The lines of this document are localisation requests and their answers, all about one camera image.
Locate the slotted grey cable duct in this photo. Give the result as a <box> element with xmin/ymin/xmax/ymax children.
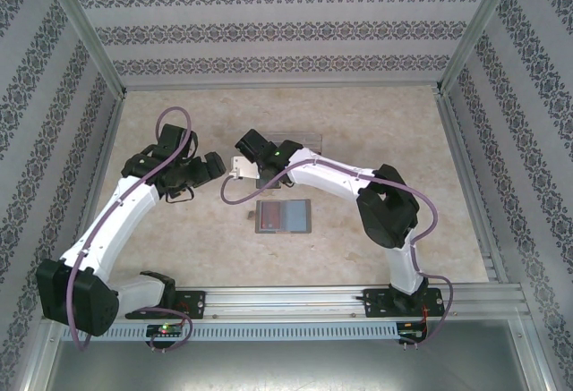
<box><xmin>60</xmin><ymin>322</ymin><xmax>430</xmax><ymax>343</ymax></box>

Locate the grey leather card holder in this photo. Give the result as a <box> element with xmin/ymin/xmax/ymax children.
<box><xmin>245</xmin><ymin>199</ymin><xmax>312</xmax><ymax>234</ymax></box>

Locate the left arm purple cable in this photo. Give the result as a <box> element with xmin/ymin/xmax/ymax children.
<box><xmin>69</xmin><ymin>106</ymin><xmax>194</xmax><ymax>354</ymax></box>

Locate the small circuit board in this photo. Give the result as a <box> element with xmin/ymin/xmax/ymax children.
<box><xmin>398</xmin><ymin>326</ymin><xmax>429</xmax><ymax>341</ymax></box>
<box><xmin>146</xmin><ymin>324</ymin><xmax>184</xmax><ymax>338</ymax></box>

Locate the aluminium frame post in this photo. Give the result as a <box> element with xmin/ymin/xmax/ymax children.
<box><xmin>34</xmin><ymin>0</ymin><xmax>127</xmax><ymax>97</ymax></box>
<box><xmin>436</xmin><ymin>0</ymin><xmax>523</xmax><ymax>97</ymax></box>

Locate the clear acrylic card stand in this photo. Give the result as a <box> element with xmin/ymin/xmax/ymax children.
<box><xmin>254</xmin><ymin>132</ymin><xmax>324</xmax><ymax>191</ymax></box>

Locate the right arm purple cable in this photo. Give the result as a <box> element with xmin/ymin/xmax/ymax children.
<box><xmin>220</xmin><ymin>156</ymin><xmax>454</xmax><ymax>347</ymax></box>

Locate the grey metal sheet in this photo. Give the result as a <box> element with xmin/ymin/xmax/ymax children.
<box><xmin>44</xmin><ymin>340</ymin><xmax>534</xmax><ymax>391</ymax></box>

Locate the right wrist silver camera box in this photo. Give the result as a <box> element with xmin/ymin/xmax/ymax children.
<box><xmin>228</xmin><ymin>156</ymin><xmax>260</xmax><ymax>182</ymax></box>

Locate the aluminium mounting rail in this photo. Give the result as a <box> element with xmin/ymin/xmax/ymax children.
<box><xmin>42</xmin><ymin>285</ymin><xmax>532</xmax><ymax>320</ymax></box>

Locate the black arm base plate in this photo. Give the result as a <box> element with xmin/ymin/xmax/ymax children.
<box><xmin>363</xmin><ymin>287</ymin><xmax>447</xmax><ymax>319</ymax></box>
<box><xmin>124</xmin><ymin>290</ymin><xmax>208</xmax><ymax>320</ymax></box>

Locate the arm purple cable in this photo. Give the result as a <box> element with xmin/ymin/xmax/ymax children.
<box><xmin>69</xmin><ymin>106</ymin><xmax>194</xmax><ymax>354</ymax></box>
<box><xmin>220</xmin><ymin>156</ymin><xmax>454</xmax><ymax>347</ymax></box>

